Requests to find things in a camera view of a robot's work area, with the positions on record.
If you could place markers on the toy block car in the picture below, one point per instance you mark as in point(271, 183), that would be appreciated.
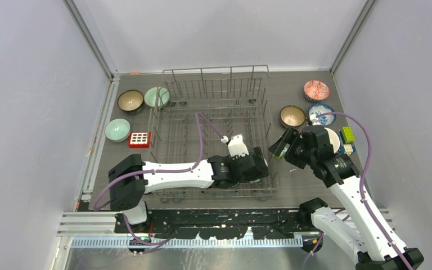
point(347, 141)

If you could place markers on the plain beige bowl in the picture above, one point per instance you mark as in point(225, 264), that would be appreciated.
point(334, 139)

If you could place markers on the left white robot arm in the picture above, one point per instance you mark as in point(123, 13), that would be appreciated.
point(132, 178)

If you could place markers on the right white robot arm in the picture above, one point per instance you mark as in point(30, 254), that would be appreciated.
point(372, 243)

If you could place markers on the brown striped bowl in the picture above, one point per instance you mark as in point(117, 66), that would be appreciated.
point(292, 116)

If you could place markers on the grey wire dish rack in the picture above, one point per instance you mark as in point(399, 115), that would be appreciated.
point(205, 103)

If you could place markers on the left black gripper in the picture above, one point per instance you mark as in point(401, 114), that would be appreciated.
point(262, 174)

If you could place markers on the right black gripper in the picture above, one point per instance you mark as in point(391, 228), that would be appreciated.
point(291, 136)

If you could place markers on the blue floral white bowl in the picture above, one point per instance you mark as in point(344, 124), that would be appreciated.
point(319, 113)

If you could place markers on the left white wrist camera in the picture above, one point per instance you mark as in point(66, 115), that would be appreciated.
point(236, 146)

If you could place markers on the green owl puzzle piece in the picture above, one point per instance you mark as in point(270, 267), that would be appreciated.
point(282, 153)

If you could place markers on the red blue zigzag bowl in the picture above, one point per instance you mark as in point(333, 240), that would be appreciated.
point(316, 91)

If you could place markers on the red window toy block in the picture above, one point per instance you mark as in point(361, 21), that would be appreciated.
point(139, 140)

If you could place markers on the dark teal bowl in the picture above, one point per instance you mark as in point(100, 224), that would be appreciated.
point(131, 101)

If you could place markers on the celadon green bowl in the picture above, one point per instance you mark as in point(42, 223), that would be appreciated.
point(157, 97)
point(118, 130)

